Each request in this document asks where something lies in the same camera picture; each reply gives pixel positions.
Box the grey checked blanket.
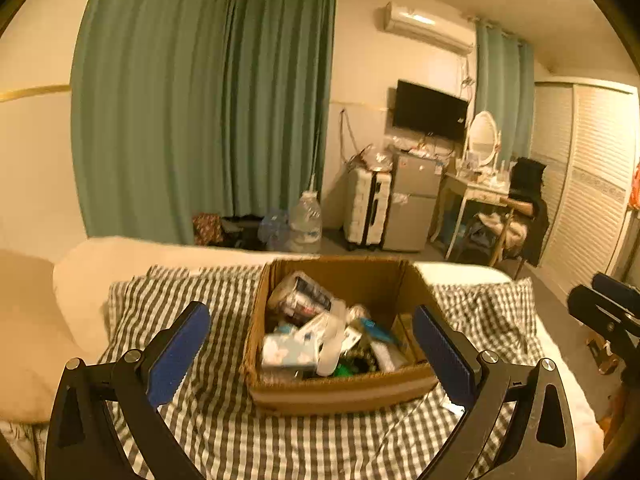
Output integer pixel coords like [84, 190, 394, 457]
[0, 262, 551, 480]

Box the white louvred wardrobe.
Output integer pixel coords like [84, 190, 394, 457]
[527, 80, 640, 301]

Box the white blue tissue pack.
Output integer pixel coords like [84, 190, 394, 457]
[261, 334, 321, 370]

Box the brown cardboard box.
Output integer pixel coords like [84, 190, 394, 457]
[240, 255, 441, 416]

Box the bluish plastic water bottle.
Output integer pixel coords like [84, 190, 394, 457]
[257, 208, 291, 251]

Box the patterned red bag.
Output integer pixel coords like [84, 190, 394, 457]
[192, 212, 226, 247]

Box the green curtain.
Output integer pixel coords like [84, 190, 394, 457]
[222, 0, 337, 221]
[70, 0, 236, 247]
[475, 19, 536, 163]

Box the black garment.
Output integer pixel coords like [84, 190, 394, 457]
[510, 156, 550, 267]

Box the blue plastic item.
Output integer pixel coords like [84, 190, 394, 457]
[357, 317, 402, 347]

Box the wall cable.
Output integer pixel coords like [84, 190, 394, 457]
[337, 107, 358, 161]

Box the white air conditioner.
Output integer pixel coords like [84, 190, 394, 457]
[382, 1, 476, 56]

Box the white bed sheet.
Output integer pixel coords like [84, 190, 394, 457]
[52, 235, 606, 480]

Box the brown bead bracelet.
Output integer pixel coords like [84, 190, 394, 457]
[345, 349, 382, 374]

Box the white oval mirror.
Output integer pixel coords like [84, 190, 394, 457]
[462, 110, 502, 171]

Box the white dressing table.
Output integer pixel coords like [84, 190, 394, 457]
[430, 167, 513, 261]

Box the large clear water bottle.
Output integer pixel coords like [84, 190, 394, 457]
[287, 191, 323, 255]

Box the black bag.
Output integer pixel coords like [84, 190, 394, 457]
[220, 215, 266, 250]

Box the black wall television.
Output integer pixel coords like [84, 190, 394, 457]
[391, 79, 471, 142]

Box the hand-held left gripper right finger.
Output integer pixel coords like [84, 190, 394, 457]
[411, 304, 578, 480]

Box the white suitcase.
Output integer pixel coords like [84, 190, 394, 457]
[342, 165, 393, 252]

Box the clear plastic bag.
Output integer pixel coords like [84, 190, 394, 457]
[350, 144, 396, 173]

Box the grey small fridge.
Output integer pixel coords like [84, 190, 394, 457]
[382, 150, 443, 253]

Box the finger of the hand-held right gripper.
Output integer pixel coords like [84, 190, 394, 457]
[567, 285, 640, 351]
[591, 272, 640, 311]

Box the wooden chair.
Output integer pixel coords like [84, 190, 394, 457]
[475, 195, 548, 268]

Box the white tube purple band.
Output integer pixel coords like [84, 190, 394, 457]
[295, 310, 347, 343]

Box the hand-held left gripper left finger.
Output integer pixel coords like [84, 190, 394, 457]
[45, 301, 212, 480]

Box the beige pillow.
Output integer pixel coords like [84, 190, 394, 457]
[0, 249, 108, 423]

